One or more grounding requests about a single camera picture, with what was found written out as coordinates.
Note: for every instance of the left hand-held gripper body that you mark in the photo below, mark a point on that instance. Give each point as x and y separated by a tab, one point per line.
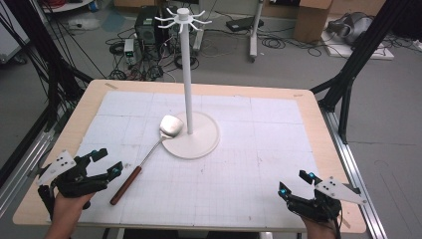
71	184

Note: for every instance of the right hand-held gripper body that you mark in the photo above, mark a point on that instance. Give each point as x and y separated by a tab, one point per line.
318	204

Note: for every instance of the white hook stand rack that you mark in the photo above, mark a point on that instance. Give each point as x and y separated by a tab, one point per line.
187	83

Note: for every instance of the person's left hand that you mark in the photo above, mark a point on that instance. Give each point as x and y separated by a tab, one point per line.
71	207

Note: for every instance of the person's right hand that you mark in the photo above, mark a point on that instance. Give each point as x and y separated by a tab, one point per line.
320	229

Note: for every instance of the small white power supply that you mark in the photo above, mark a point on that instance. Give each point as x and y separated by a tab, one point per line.
129	49

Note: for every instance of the white floor board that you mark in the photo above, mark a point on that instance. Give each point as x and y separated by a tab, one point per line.
361	53

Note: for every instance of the black computer tower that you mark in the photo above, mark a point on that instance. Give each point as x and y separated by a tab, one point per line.
147	28

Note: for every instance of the white round table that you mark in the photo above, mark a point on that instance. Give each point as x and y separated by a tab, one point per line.
64	5

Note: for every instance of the white stand leg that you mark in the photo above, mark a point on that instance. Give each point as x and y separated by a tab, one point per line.
199	38
254	30

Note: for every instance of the tall cardboard box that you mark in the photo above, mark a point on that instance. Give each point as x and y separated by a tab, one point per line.
312	21

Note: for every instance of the open cardboard box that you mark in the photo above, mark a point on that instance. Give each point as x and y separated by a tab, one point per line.
132	2

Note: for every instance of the grey bag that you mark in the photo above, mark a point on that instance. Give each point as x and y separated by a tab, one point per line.
353	26

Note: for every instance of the flat black device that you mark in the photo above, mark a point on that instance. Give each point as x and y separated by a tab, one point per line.
244	23

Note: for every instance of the aluminium rail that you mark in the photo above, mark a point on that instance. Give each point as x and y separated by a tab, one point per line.
23	172
351	172

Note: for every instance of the black metal frame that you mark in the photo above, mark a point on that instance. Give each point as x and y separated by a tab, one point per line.
49	66
361	49

